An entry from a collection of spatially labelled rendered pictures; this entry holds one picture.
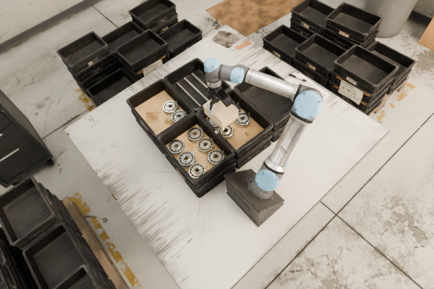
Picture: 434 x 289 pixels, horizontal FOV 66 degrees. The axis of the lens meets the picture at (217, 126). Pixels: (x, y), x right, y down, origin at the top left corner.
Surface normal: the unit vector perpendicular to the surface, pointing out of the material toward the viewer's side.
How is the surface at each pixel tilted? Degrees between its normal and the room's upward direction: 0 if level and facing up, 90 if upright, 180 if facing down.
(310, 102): 43
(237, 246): 0
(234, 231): 0
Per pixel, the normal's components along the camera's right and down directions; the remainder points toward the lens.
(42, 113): -0.10, -0.57
